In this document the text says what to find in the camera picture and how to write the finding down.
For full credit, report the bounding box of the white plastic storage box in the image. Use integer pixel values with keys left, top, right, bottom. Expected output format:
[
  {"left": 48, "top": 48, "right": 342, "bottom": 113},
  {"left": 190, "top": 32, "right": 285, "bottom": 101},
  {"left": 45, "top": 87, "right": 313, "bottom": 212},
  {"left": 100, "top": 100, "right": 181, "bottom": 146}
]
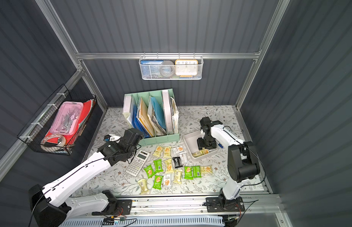
[{"left": 183, "top": 131, "right": 222, "bottom": 161}]

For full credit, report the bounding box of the white barcode cookie packet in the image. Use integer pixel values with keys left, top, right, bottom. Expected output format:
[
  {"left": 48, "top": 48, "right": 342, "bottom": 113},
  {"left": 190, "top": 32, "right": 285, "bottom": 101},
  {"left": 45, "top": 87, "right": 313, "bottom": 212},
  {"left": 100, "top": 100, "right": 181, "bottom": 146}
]
[{"left": 180, "top": 152, "right": 190, "bottom": 166}]

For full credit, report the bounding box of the clear cookie packet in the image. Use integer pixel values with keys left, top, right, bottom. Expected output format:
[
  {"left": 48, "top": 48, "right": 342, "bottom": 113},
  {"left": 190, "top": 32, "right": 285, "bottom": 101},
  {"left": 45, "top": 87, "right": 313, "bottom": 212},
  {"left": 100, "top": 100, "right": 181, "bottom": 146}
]
[{"left": 173, "top": 146, "right": 185, "bottom": 155}]

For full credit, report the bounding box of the green cookie packet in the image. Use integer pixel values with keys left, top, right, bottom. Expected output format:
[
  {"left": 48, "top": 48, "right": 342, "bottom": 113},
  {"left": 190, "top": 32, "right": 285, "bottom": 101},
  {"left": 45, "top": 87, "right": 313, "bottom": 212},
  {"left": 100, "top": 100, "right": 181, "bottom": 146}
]
[
  {"left": 153, "top": 159, "right": 164, "bottom": 173},
  {"left": 152, "top": 175, "right": 163, "bottom": 190},
  {"left": 184, "top": 166, "right": 194, "bottom": 180},
  {"left": 144, "top": 165, "right": 155, "bottom": 179},
  {"left": 193, "top": 166, "right": 202, "bottom": 178}
]

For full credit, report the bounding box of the black cookie packet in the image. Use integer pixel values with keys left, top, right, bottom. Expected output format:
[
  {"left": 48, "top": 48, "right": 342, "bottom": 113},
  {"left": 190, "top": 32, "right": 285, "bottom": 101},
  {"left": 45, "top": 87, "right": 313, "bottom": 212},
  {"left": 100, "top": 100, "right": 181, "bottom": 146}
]
[{"left": 172, "top": 157, "right": 183, "bottom": 168}]

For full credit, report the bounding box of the small yellow cookie packet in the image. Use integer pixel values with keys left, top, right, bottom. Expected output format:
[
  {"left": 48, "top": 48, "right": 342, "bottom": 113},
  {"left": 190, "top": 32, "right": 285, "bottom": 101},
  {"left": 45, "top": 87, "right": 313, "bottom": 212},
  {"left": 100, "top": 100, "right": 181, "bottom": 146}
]
[{"left": 163, "top": 146, "right": 172, "bottom": 159}]

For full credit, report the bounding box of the pale yellow cookie packet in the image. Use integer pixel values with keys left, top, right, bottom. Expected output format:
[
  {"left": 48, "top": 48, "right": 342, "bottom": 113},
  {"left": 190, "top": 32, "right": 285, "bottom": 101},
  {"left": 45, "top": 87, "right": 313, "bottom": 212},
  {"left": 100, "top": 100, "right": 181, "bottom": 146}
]
[{"left": 173, "top": 169, "right": 183, "bottom": 184}]

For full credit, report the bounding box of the mint green file organizer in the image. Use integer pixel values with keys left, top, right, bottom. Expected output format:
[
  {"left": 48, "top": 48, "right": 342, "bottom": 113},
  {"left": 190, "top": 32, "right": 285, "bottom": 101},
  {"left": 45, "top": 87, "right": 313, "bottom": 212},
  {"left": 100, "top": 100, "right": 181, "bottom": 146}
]
[{"left": 123, "top": 89, "right": 180, "bottom": 146}]

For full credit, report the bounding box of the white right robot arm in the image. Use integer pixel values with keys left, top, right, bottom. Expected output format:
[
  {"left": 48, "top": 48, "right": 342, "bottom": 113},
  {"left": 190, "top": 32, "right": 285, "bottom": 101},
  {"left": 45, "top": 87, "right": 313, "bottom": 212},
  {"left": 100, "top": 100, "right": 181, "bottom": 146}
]
[{"left": 197, "top": 117, "right": 260, "bottom": 202}]

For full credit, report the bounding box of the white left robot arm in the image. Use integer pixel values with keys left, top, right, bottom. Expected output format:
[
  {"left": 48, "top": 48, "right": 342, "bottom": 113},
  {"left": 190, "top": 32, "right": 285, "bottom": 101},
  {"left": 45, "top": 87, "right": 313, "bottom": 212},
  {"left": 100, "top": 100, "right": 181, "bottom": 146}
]
[{"left": 29, "top": 128, "right": 144, "bottom": 227}]

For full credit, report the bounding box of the blue box in basket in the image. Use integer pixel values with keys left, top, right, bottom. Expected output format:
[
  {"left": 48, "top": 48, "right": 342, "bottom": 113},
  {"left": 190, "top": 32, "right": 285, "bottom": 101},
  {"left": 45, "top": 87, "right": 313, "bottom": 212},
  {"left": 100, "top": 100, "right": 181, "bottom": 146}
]
[{"left": 140, "top": 60, "right": 163, "bottom": 79}]

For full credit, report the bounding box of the white scientific calculator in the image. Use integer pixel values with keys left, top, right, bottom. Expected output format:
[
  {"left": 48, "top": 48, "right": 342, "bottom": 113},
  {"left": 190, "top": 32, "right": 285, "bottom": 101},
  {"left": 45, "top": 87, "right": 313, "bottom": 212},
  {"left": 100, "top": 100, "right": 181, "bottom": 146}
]
[{"left": 125, "top": 150, "right": 151, "bottom": 177}]

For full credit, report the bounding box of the blue folder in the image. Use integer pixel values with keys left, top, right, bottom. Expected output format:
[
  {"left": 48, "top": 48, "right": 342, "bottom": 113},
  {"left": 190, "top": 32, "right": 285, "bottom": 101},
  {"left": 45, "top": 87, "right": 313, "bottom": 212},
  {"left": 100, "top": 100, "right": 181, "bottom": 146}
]
[{"left": 132, "top": 104, "right": 150, "bottom": 138}]

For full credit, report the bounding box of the clear tape roll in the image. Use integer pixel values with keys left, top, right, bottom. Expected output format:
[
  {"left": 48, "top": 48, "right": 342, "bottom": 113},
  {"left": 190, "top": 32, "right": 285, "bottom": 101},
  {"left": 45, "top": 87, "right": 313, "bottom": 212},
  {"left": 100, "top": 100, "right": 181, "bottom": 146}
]
[{"left": 40, "top": 134, "right": 67, "bottom": 147}]

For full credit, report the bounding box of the pink plastic pencil case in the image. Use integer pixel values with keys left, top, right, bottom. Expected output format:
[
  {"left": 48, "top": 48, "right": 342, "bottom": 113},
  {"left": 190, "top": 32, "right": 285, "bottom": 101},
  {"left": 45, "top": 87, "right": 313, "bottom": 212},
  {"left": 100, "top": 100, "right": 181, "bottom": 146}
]
[{"left": 50, "top": 101, "right": 84, "bottom": 136}]

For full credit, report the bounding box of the yellow white alarm clock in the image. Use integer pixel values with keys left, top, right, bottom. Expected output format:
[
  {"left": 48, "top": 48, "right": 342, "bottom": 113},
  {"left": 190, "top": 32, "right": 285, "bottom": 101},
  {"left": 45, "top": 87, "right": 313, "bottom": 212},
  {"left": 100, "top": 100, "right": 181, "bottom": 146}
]
[{"left": 175, "top": 59, "right": 199, "bottom": 77}]

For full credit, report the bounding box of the grey tape roll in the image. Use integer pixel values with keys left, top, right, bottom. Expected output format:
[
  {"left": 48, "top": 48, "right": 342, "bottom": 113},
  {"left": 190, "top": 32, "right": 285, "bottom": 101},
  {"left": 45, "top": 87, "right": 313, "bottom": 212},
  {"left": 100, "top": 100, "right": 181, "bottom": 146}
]
[{"left": 159, "top": 60, "right": 175, "bottom": 78}]

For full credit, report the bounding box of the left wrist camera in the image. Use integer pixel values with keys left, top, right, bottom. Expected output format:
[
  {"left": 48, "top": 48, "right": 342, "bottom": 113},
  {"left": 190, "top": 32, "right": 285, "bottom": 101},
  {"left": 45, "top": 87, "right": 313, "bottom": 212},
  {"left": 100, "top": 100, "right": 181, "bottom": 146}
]
[{"left": 104, "top": 134, "right": 121, "bottom": 142}]

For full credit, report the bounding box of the black wire side basket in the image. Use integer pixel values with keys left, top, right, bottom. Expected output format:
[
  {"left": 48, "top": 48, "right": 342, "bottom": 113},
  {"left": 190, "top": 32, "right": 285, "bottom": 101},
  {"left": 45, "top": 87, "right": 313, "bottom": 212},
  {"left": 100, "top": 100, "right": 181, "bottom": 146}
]
[{"left": 17, "top": 85, "right": 97, "bottom": 156}]

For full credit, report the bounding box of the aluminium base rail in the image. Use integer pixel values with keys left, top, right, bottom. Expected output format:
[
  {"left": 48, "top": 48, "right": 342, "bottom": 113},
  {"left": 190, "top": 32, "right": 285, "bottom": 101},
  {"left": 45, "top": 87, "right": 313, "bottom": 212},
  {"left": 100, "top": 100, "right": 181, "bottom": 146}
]
[{"left": 52, "top": 193, "right": 282, "bottom": 219}]

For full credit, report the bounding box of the white wire wall basket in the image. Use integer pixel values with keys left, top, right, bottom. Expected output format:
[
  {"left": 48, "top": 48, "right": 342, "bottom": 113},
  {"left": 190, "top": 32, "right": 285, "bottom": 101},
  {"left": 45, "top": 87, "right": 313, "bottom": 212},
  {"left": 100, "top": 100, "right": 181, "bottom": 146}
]
[{"left": 139, "top": 55, "right": 204, "bottom": 80}]

